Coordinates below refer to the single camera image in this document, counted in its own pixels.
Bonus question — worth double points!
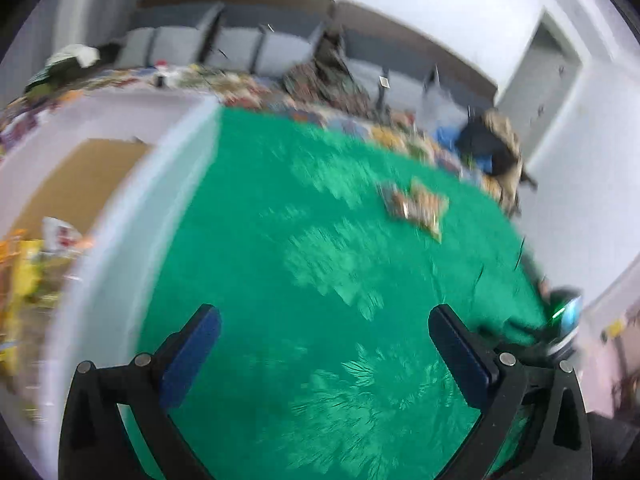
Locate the black bag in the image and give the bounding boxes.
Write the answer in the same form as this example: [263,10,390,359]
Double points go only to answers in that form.
[456,116,518,177]

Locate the clear plastic bag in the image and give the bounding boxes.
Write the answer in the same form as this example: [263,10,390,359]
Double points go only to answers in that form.
[416,66,470,134]

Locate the yellow-edged clear snack pack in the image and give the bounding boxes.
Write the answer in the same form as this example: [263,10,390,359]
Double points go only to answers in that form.
[409,178,449,243]

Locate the grey sofa cushions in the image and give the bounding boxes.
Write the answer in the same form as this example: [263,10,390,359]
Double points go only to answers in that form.
[115,0,497,108]

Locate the green patterned tablecloth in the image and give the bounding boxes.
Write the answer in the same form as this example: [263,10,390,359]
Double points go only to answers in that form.
[138,110,544,479]

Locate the blue cloth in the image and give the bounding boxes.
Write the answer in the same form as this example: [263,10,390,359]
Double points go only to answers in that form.
[435,127,492,174]

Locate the yellow chicken feet snack pack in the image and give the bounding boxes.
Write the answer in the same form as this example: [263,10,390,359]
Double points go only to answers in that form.
[1,230,43,393]

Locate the brown vacuum snack pack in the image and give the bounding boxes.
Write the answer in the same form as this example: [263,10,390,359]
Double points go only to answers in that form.
[378,183,409,220]

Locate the white storage box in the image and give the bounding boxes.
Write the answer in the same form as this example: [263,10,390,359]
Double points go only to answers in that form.
[1,89,221,479]

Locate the dark floral cloth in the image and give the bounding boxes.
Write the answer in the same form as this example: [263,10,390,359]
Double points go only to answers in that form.
[282,32,390,124]

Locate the rice cracker snack pack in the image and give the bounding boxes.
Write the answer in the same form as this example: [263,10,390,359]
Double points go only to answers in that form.
[42,217,93,258]

